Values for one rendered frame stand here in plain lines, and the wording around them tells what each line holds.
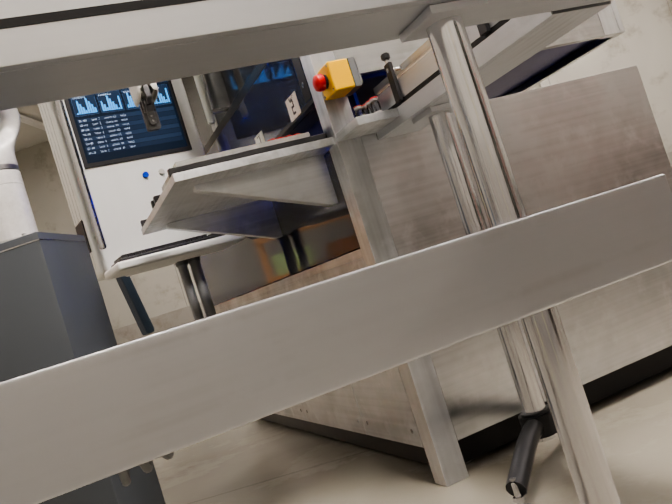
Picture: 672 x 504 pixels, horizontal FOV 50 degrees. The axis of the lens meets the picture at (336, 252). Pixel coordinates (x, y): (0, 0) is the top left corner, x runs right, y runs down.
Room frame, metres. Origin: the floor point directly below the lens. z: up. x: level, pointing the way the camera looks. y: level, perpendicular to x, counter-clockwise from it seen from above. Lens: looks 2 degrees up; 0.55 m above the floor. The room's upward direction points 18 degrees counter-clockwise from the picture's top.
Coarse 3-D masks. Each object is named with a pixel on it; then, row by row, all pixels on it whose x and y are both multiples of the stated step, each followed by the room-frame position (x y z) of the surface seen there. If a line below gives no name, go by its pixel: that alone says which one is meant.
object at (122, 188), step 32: (96, 96) 2.50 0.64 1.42; (128, 96) 2.55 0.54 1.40; (160, 96) 2.62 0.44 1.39; (96, 128) 2.48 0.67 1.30; (128, 128) 2.54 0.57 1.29; (160, 128) 2.60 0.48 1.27; (192, 128) 2.66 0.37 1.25; (64, 160) 2.44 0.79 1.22; (96, 160) 2.46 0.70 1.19; (128, 160) 2.52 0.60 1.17; (160, 160) 2.58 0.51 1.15; (96, 192) 2.45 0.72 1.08; (128, 192) 2.51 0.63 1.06; (160, 192) 2.56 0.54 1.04; (128, 224) 2.49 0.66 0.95; (96, 256) 2.42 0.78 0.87
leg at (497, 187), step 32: (480, 0) 0.92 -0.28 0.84; (416, 32) 0.95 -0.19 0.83; (448, 32) 0.93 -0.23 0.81; (448, 64) 0.93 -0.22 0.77; (448, 96) 0.95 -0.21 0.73; (480, 96) 0.93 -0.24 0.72; (480, 128) 0.93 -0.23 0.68; (480, 160) 0.93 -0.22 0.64; (480, 192) 0.95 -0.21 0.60; (512, 192) 0.93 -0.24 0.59; (544, 320) 0.93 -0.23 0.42; (544, 352) 0.93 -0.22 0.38; (544, 384) 0.94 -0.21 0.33; (576, 384) 0.93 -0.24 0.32; (576, 416) 0.93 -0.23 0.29; (576, 448) 0.93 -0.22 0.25; (576, 480) 0.94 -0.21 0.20; (608, 480) 0.93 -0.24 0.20
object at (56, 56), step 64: (0, 0) 0.69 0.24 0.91; (64, 0) 0.72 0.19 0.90; (128, 0) 0.74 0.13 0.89; (192, 0) 0.76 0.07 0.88; (256, 0) 0.79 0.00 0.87; (320, 0) 0.82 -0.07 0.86; (384, 0) 0.85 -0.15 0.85; (448, 0) 0.90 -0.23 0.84; (512, 0) 0.98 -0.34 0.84; (576, 0) 1.08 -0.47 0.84; (0, 64) 0.69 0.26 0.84; (64, 64) 0.73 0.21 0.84; (128, 64) 0.78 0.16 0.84; (192, 64) 0.84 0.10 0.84; (256, 64) 0.91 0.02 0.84
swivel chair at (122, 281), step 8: (120, 280) 5.14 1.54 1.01; (128, 280) 5.06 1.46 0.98; (120, 288) 5.42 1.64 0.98; (128, 288) 5.05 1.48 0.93; (128, 296) 5.12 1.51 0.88; (136, 296) 5.06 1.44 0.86; (128, 304) 5.39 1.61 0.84; (136, 304) 5.06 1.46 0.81; (136, 312) 5.10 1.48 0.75; (144, 312) 5.07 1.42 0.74; (136, 320) 5.36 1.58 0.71; (144, 320) 5.06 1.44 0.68; (144, 328) 5.08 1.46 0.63; (152, 328) 5.08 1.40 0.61
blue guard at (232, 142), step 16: (272, 64) 1.94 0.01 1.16; (288, 64) 1.84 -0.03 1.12; (256, 80) 2.09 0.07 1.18; (272, 80) 1.98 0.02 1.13; (288, 80) 1.87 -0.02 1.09; (256, 96) 2.13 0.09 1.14; (272, 96) 2.01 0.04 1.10; (288, 96) 1.91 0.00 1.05; (240, 112) 2.30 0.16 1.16; (256, 112) 2.17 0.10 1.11; (272, 112) 2.05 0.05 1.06; (224, 128) 2.51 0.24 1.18; (240, 128) 2.35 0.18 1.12; (256, 128) 2.21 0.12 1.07; (272, 128) 2.08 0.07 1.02; (224, 144) 2.57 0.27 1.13; (240, 144) 2.40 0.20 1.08
